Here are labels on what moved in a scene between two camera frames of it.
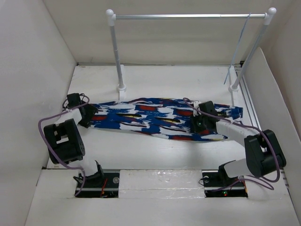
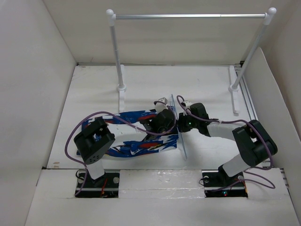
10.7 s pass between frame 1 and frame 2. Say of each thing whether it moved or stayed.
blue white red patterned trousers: moved
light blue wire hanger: moved
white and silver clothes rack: stayed
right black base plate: stayed
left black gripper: moved
